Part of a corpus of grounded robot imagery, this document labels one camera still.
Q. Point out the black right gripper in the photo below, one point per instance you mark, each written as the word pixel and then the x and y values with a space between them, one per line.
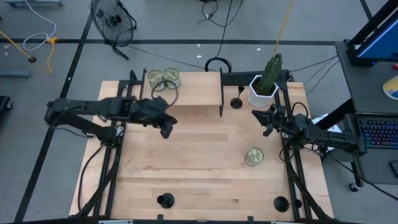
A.
pixel 280 119

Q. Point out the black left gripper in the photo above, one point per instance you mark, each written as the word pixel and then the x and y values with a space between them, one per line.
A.
pixel 146 112

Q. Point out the glass candle jar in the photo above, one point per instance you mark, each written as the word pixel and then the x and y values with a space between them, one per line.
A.
pixel 155 77
pixel 254 156
pixel 171 76

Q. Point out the black candlestick holder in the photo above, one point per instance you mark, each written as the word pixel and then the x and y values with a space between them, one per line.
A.
pixel 236 103
pixel 281 204
pixel 166 200

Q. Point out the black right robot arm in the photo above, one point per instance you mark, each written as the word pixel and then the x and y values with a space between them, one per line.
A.
pixel 329 137

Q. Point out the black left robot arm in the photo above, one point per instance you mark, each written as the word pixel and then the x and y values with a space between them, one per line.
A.
pixel 81 107

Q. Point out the white hexagonal plant pot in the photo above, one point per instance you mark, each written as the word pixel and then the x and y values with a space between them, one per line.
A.
pixel 258 101

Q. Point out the wooden shelf riser black legs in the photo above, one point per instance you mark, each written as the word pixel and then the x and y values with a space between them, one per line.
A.
pixel 199 90

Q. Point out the white paper sheet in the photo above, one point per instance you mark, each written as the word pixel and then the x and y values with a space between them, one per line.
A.
pixel 321 117

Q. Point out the grey desk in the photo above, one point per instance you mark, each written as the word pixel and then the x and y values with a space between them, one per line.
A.
pixel 367 87

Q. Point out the black caster wheel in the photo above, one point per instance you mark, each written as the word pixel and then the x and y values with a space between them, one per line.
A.
pixel 354 187

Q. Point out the backlit rainbow keyboard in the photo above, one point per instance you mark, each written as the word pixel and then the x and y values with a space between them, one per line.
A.
pixel 379 133

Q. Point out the black floor fan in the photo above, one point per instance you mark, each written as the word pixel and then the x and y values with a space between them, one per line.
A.
pixel 113 21

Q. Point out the yellow blue round object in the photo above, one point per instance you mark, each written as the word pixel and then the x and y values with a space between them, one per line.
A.
pixel 392 88

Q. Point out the black monitor with stand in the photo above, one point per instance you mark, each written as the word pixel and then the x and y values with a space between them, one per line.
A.
pixel 379 43

